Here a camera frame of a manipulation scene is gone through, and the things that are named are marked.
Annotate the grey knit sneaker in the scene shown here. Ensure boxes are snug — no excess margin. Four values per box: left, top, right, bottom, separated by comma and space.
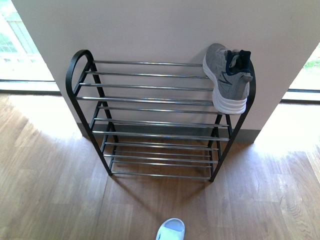
202, 43, 253, 115

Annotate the light blue slide slipper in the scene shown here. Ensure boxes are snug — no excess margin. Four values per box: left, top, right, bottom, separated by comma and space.
155, 218, 185, 240

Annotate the black metal shoe rack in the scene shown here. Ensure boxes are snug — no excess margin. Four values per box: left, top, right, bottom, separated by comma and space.
65, 49, 256, 182

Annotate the large glass window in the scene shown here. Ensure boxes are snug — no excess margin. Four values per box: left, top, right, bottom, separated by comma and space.
0, 0, 60, 94

